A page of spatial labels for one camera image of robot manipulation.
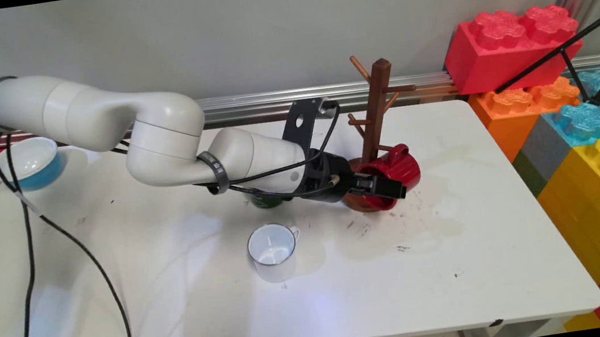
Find big orange toy brick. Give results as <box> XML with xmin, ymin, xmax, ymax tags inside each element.
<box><xmin>466</xmin><ymin>74</ymin><xmax>588</xmax><ymax>168</ymax></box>

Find small silver wrist camera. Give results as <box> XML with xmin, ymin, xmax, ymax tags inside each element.
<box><xmin>318</xmin><ymin>99</ymin><xmax>341</xmax><ymax>120</ymax></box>

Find white enamel mug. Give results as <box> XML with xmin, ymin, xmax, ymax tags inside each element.
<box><xmin>244</xmin><ymin>220</ymin><xmax>306</xmax><ymax>286</ymax></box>

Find black cable with metal connector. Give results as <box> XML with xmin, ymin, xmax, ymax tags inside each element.
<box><xmin>5</xmin><ymin>101</ymin><xmax>369</xmax><ymax>337</ymax></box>

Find blue cup with white inside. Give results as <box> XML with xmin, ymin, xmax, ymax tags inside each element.
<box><xmin>0</xmin><ymin>134</ymin><xmax>72</xmax><ymax>195</ymax></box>

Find brown wooden mug tree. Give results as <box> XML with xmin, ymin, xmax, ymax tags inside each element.
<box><xmin>324</xmin><ymin>49</ymin><xmax>432</xmax><ymax>215</ymax></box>

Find red ceramic mug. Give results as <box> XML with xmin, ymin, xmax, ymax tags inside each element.
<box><xmin>337</xmin><ymin>142</ymin><xmax>426</xmax><ymax>216</ymax></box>

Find big dark green toy brick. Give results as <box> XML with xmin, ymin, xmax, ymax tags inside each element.
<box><xmin>510</xmin><ymin>147</ymin><xmax>550</xmax><ymax>201</ymax></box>

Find big red toy brick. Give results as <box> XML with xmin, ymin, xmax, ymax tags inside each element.
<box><xmin>439</xmin><ymin>0</ymin><xmax>589</xmax><ymax>98</ymax></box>

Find big light blue toy brick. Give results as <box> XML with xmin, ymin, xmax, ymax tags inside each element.
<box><xmin>538</xmin><ymin>69</ymin><xmax>600</xmax><ymax>151</ymax></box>

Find plain black cable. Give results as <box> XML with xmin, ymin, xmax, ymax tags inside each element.
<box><xmin>0</xmin><ymin>91</ymin><xmax>357</xmax><ymax>337</ymax></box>

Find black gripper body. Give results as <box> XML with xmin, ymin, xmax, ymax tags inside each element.
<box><xmin>294</xmin><ymin>149</ymin><xmax>360</xmax><ymax>208</ymax></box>

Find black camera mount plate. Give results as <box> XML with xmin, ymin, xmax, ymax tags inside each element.
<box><xmin>277</xmin><ymin>96</ymin><xmax>340</xmax><ymax>158</ymax></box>

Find aluminium rail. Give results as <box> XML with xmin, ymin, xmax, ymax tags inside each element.
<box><xmin>0</xmin><ymin>64</ymin><xmax>465</xmax><ymax>156</ymax></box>

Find dark green enamel mug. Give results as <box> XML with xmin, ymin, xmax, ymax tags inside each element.
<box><xmin>249</xmin><ymin>189</ymin><xmax>286</xmax><ymax>212</ymax></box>

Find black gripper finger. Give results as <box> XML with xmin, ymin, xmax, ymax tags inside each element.
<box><xmin>348</xmin><ymin>178</ymin><xmax>409</xmax><ymax>207</ymax></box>
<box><xmin>349</xmin><ymin>170</ymin><xmax>381</xmax><ymax>188</ymax></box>

